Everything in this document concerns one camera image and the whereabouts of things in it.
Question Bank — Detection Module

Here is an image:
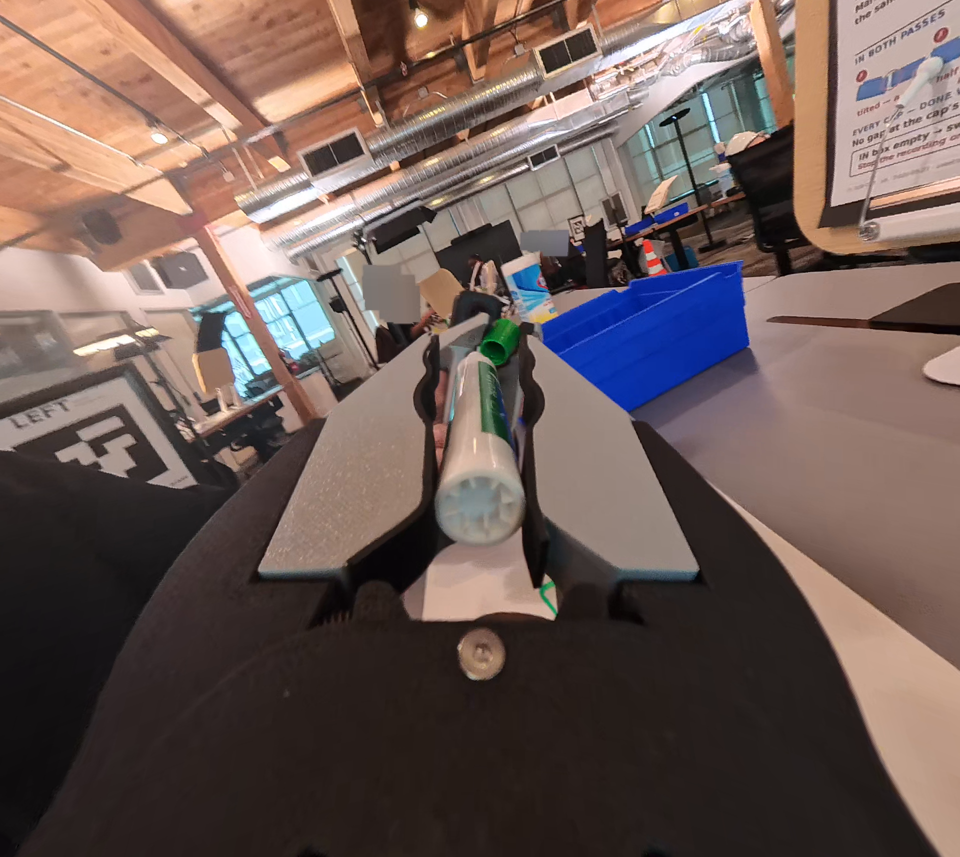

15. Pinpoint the black studio light panel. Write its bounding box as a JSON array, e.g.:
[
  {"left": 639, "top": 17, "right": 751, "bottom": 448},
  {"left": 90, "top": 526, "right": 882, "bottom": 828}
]
[{"left": 370, "top": 203, "right": 438, "bottom": 255}]

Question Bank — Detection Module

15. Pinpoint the black wall speaker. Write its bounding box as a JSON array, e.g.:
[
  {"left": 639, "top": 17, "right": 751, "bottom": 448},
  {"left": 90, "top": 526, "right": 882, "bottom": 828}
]
[{"left": 153, "top": 251, "right": 208, "bottom": 290}]

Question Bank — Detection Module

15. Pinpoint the black office chair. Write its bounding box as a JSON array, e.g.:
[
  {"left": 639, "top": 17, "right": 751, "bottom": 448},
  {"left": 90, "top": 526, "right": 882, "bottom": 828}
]
[{"left": 726, "top": 122, "right": 797, "bottom": 275}]

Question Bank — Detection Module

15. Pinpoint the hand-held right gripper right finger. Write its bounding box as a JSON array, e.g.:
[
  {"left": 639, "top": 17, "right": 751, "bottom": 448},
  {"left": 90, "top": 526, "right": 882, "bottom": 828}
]
[{"left": 516, "top": 325, "right": 701, "bottom": 587}]

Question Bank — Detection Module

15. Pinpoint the white wipes canister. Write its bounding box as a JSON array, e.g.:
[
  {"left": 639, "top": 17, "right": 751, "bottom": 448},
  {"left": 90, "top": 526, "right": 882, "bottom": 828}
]
[{"left": 501, "top": 253, "right": 558, "bottom": 325}]

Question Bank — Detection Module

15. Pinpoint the large black screen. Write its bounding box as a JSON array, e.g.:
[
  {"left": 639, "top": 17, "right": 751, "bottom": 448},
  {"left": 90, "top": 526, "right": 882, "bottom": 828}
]
[{"left": 436, "top": 221, "right": 523, "bottom": 281}]

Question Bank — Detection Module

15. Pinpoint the wooden post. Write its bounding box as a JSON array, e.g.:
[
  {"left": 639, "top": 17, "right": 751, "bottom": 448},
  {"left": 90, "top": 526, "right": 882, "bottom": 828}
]
[{"left": 191, "top": 219, "right": 321, "bottom": 424}]

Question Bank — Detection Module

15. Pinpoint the green marker cap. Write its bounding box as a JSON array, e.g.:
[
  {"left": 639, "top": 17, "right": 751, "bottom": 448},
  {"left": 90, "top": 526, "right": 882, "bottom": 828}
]
[{"left": 480, "top": 318, "right": 523, "bottom": 364}]

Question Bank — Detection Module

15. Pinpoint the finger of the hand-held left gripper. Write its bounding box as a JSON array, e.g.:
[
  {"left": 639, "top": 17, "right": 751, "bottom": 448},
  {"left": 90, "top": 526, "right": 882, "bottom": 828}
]
[{"left": 440, "top": 313, "right": 493, "bottom": 425}]

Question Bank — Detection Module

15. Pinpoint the silver ventilation duct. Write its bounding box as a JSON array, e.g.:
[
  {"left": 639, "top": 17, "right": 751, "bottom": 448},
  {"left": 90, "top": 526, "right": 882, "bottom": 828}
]
[{"left": 235, "top": 0, "right": 760, "bottom": 252}]

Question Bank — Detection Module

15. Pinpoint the white whiteboard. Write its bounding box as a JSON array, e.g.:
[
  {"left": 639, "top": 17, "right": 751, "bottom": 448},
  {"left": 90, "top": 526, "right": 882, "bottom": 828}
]
[
  {"left": 921, "top": 339, "right": 960, "bottom": 386},
  {"left": 401, "top": 489, "right": 960, "bottom": 857}
]

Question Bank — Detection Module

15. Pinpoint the black white tag sign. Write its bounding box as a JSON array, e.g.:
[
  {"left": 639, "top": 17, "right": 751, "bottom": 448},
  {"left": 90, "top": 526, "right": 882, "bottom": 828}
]
[{"left": 0, "top": 362, "right": 205, "bottom": 492}]

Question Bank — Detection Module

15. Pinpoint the blue plastic bin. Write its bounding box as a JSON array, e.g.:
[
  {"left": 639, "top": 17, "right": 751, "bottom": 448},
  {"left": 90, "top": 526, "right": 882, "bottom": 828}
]
[{"left": 541, "top": 260, "right": 752, "bottom": 413}]

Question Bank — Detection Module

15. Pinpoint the instruction poster board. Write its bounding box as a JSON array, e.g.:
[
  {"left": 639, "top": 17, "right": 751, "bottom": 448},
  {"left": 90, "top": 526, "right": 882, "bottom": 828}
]
[{"left": 792, "top": 0, "right": 960, "bottom": 255}]

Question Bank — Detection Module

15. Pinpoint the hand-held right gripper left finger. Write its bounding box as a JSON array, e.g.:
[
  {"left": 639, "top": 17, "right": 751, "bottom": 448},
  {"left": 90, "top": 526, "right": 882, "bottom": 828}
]
[{"left": 258, "top": 332, "right": 444, "bottom": 581}]

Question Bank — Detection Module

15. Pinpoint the dark wooden stand base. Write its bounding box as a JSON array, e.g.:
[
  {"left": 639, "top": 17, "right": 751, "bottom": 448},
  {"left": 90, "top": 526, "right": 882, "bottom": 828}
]
[{"left": 768, "top": 282, "right": 960, "bottom": 338}]

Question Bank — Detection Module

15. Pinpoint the white green whiteboard marker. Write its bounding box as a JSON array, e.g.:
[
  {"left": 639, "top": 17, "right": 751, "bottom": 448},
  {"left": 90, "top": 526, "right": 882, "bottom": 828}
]
[{"left": 435, "top": 350, "right": 528, "bottom": 548}]

